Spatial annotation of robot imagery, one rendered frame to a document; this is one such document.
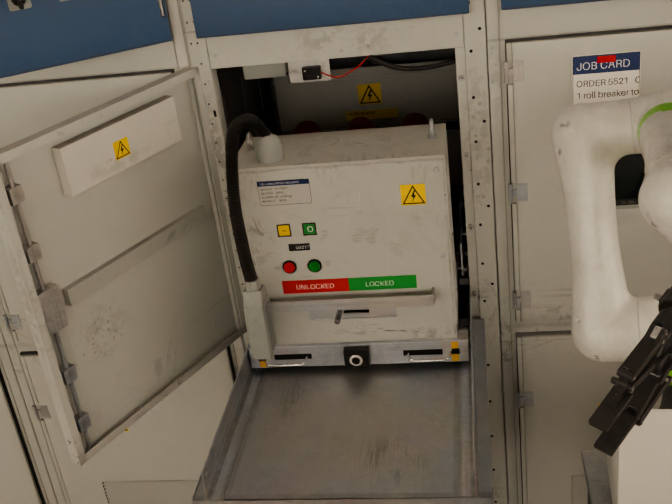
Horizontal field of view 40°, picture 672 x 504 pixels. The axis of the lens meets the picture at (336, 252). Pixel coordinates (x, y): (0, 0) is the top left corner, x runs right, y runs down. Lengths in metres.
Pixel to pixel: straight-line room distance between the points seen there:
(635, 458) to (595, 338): 0.25
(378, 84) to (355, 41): 0.68
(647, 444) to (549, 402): 0.78
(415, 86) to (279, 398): 1.10
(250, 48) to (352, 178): 0.41
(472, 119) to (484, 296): 0.48
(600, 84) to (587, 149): 0.35
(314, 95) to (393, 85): 0.25
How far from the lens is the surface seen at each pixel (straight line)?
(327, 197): 2.09
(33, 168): 1.99
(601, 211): 1.91
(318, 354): 2.28
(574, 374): 2.55
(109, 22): 2.21
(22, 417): 2.97
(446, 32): 2.17
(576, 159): 1.89
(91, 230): 2.11
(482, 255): 2.37
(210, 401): 2.69
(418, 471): 1.98
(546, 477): 2.76
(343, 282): 2.18
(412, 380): 2.24
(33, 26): 2.18
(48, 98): 2.40
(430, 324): 2.22
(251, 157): 2.17
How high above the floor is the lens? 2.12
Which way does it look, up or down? 26 degrees down
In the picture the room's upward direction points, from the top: 8 degrees counter-clockwise
